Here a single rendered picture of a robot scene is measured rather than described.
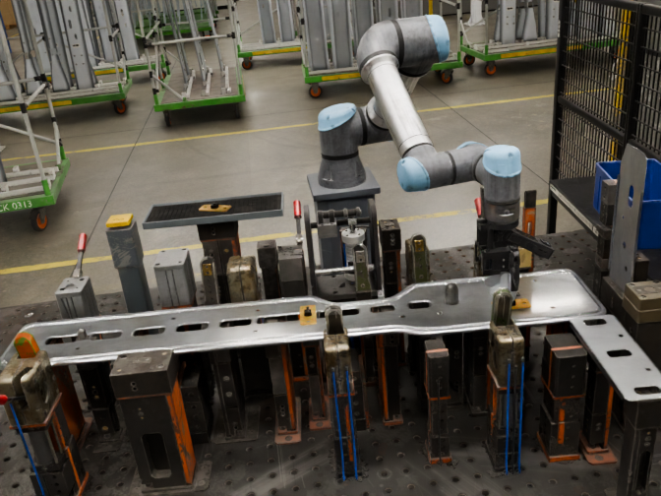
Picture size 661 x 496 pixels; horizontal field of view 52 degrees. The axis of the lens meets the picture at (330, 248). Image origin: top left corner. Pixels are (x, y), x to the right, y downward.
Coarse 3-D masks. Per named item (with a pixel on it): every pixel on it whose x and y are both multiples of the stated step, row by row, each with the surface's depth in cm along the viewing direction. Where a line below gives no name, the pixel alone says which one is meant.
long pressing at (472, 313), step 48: (432, 288) 164; (480, 288) 162; (528, 288) 160; (576, 288) 158; (48, 336) 159; (144, 336) 156; (192, 336) 154; (240, 336) 152; (288, 336) 151; (432, 336) 148
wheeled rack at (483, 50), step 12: (480, 0) 815; (492, 12) 896; (468, 48) 877; (480, 48) 854; (492, 48) 856; (504, 48) 833; (516, 48) 838; (528, 48) 837; (540, 48) 834; (552, 48) 834; (588, 48) 842; (612, 48) 861; (468, 60) 910; (492, 60) 831; (492, 72) 844
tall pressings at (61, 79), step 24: (48, 0) 811; (72, 0) 795; (24, 24) 802; (48, 24) 804; (72, 24) 803; (0, 48) 799; (24, 48) 807; (48, 48) 836; (72, 48) 813; (0, 72) 789; (0, 96) 797
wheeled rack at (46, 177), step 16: (0, 0) 454; (0, 32) 434; (32, 32) 521; (16, 80) 448; (32, 80) 534; (32, 96) 485; (48, 96) 542; (32, 144) 466; (48, 160) 564; (64, 160) 560; (16, 176) 527; (32, 176) 525; (48, 176) 510; (64, 176) 536; (0, 192) 485; (16, 192) 485; (32, 192) 488; (48, 192) 481; (0, 208) 476; (16, 208) 478; (32, 208) 489; (32, 224) 486
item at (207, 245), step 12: (204, 228) 179; (216, 228) 179; (228, 228) 180; (204, 240) 181; (216, 240) 181; (228, 240) 181; (204, 252) 183; (216, 252) 183; (228, 252) 183; (240, 252) 189; (216, 264) 184; (228, 288) 188; (228, 300) 189
